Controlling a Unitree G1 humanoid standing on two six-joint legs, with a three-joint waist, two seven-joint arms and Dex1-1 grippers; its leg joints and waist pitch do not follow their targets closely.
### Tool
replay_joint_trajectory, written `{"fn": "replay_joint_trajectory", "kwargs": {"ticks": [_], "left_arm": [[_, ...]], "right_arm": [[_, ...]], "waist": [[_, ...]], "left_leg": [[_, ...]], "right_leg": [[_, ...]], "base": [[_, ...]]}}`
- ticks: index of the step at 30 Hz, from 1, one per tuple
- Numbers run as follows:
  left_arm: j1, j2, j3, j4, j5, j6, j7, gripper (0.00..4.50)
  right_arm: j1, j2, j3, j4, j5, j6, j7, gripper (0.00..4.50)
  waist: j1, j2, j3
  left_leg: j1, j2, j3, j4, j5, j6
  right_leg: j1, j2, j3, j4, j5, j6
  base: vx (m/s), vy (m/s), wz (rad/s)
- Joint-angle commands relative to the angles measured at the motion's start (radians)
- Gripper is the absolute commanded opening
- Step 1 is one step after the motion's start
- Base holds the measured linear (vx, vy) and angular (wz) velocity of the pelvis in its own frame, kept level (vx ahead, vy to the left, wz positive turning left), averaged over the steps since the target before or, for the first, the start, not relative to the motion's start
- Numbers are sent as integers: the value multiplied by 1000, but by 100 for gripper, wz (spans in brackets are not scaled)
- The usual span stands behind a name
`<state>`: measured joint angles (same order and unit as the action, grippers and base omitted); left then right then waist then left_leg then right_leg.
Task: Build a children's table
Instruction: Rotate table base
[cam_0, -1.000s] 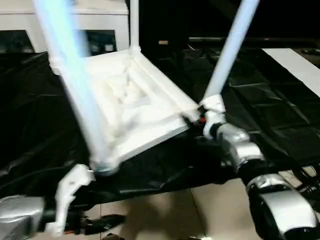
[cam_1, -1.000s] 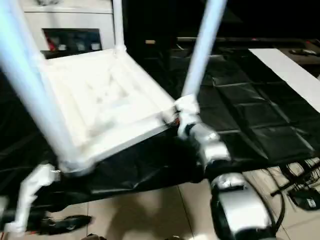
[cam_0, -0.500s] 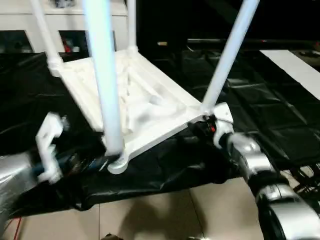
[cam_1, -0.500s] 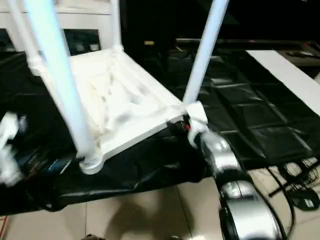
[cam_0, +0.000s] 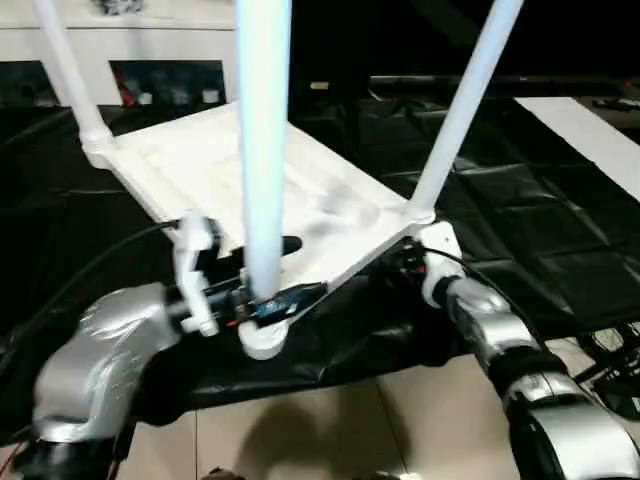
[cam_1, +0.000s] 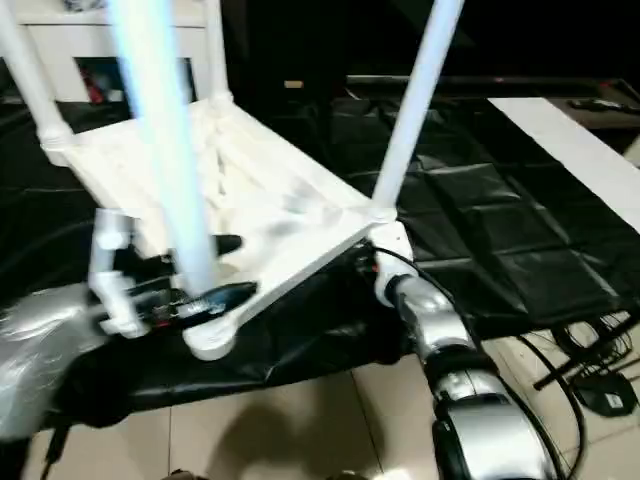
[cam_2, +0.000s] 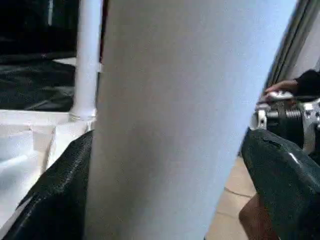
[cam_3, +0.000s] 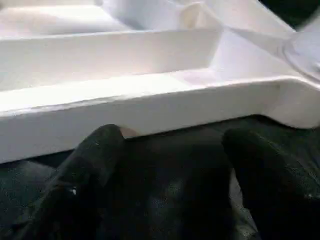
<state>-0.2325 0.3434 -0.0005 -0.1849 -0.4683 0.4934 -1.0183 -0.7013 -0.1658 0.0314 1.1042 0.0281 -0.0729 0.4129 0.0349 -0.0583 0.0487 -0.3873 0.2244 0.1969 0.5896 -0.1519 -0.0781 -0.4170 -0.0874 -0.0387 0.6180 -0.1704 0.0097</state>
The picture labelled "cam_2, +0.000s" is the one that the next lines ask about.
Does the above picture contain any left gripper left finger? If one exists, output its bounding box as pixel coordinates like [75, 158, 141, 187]
[4, 129, 95, 240]

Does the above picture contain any white plastic table top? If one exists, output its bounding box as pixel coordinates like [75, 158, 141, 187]
[0, 108, 97, 221]

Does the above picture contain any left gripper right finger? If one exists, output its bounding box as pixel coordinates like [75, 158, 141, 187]
[239, 127, 320, 240]

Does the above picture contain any white flat board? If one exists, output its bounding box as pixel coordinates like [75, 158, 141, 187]
[52, 57, 77, 67]

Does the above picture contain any black plastic sheet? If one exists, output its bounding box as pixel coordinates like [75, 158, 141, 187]
[0, 49, 78, 112]

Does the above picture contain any white plastic table leg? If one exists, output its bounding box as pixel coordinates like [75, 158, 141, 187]
[83, 0, 300, 240]
[68, 0, 105, 125]

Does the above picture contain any black backdrop curtain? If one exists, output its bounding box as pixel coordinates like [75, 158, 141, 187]
[0, 0, 81, 55]

